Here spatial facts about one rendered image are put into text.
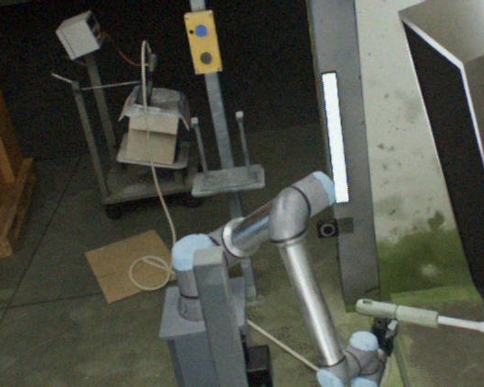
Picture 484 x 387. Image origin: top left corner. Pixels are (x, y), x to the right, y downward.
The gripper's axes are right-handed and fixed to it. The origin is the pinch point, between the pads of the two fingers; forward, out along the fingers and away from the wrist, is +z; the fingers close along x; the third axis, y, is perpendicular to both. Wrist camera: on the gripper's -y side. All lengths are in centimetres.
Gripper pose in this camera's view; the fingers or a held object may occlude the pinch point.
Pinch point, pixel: (389, 316)
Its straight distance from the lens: 279.2
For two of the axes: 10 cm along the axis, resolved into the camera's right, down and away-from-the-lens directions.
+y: 0.9, 8.9, 4.5
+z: 3.3, -4.5, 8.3
